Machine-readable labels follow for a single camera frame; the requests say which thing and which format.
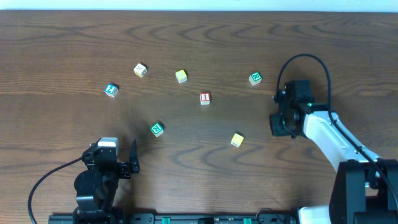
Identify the red letter I block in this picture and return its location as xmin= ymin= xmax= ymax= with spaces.
xmin=200 ymin=92 xmax=211 ymax=105

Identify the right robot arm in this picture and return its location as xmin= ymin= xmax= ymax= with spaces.
xmin=269 ymin=80 xmax=397 ymax=223

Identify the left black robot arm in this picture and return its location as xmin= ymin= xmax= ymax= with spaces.
xmin=73 ymin=138 xmax=140 ymax=223

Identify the yellow block near right arm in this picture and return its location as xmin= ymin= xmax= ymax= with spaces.
xmin=230 ymin=133 xmax=244 ymax=147

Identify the green number 2 block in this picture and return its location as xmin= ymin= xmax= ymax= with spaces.
xmin=150 ymin=123 xmax=164 ymax=137

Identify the green letter R block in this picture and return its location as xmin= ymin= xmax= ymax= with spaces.
xmin=249 ymin=72 xmax=262 ymax=85

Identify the blue number 2 block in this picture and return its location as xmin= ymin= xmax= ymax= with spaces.
xmin=104 ymin=83 xmax=119 ymax=98

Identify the cream yellow picture block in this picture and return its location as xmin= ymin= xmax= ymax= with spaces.
xmin=133 ymin=63 xmax=147 ymax=78

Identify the yellow top wooden block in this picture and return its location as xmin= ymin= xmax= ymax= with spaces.
xmin=175 ymin=69 xmax=187 ymax=83

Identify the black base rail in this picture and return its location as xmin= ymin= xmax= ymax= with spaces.
xmin=48 ymin=213 xmax=298 ymax=224

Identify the left black cable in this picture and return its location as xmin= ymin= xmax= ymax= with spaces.
xmin=27 ymin=156 xmax=85 ymax=224

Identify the black cable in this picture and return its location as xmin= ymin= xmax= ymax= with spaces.
xmin=275 ymin=54 xmax=398 ymax=215
xmin=27 ymin=156 xmax=85 ymax=224

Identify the right black cable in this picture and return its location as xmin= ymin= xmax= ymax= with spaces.
xmin=275 ymin=54 xmax=398 ymax=215

